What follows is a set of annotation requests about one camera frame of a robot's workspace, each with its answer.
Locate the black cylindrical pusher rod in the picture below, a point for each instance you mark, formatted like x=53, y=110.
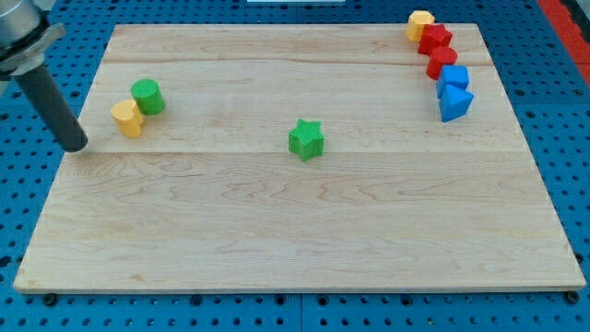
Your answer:
x=44, y=95

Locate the green star block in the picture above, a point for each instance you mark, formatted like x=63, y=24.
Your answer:
x=307, y=140

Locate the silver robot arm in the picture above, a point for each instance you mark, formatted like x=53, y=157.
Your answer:
x=26, y=34

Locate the red star block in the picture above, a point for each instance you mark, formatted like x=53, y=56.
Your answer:
x=433, y=36

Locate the yellow heart block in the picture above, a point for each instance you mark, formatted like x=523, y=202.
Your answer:
x=128, y=118

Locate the green cylinder block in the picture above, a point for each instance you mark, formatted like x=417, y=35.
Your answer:
x=147, y=94

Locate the wooden board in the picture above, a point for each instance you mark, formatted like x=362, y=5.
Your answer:
x=210, y=200

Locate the yellow hexagon block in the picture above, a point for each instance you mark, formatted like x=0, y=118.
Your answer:
x=416, y=23

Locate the red cylinder block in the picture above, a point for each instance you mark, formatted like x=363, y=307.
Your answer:
x=440, y=56

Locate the blue triangle block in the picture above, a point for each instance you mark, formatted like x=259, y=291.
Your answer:
x=454, y=102

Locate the blue cube block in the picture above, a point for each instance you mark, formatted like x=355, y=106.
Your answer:
x=454, y=75

